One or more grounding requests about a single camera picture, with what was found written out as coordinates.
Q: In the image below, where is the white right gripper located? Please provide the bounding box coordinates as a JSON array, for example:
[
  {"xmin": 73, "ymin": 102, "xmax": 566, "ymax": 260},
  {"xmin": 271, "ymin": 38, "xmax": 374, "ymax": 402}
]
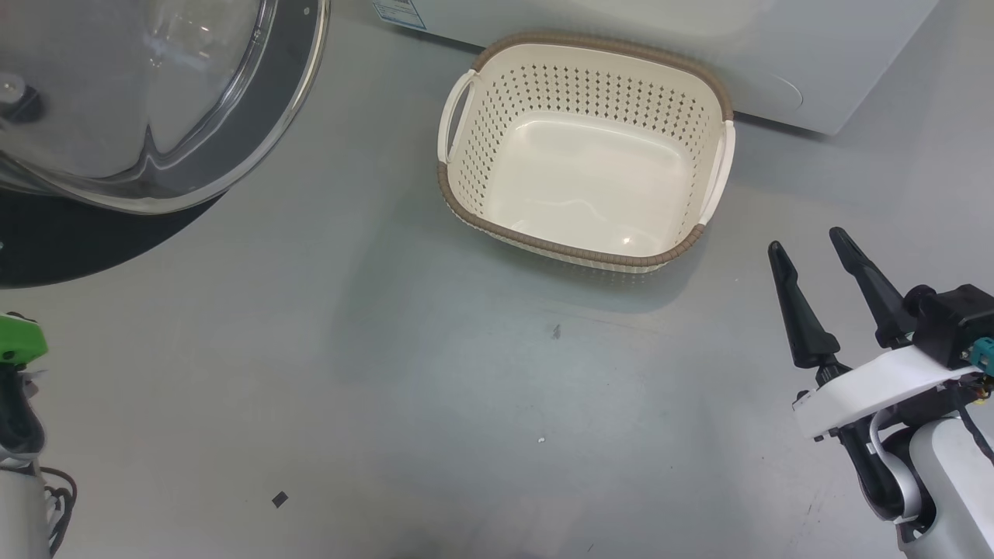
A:
[{"xmin": 768, "ymin": 227, "xmax": 983, "ymax": 443}]

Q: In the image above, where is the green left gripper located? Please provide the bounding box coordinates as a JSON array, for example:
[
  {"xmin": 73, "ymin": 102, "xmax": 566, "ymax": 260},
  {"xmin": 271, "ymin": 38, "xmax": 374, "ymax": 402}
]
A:
[{"xmin": 0, "ymin": 313, "xmax": 49, "ymax": 370}]

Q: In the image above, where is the black round washing machine door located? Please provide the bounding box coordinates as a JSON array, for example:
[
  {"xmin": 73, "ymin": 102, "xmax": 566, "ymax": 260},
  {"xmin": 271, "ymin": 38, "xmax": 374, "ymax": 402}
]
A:
[{"xmin": 0, "ymin": 0, "xmax": 332, "ymax": 289}]

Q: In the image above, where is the white front-load washing machine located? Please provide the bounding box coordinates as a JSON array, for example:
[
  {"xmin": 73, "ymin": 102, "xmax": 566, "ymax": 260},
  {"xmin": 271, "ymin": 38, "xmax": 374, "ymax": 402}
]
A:
[{"xmin": 371, "ymin": 0, "xmax": 940, "ymax": 137}]

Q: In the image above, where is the cream perforated laundry basket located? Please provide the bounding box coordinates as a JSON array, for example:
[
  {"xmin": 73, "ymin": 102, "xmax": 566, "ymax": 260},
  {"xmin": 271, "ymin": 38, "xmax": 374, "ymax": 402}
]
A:
[{"xmin": 436, "ymin": 32, "xmax": 735, "ymax": 274}]

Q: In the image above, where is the blue energy label sticker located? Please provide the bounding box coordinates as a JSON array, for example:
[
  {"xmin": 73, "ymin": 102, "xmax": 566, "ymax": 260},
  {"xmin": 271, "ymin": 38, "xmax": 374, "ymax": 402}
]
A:
[{"xmin": 373, "ymin": 0, "xmax": 427, "ymax": 32}]

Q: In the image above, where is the teal right camera cable plug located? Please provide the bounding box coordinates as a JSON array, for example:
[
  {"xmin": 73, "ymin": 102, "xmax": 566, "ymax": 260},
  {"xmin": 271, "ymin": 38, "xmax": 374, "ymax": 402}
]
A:
[{"xmin": 961, "ymin": 337, "xmax": 994, "ymax": 375}]

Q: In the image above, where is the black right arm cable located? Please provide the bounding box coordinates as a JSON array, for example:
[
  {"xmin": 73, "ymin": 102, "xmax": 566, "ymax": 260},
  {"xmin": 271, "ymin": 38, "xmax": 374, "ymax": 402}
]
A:
[{"xmin": 951, "ymin": 384, "xmax": 994, "ymax": 467}]

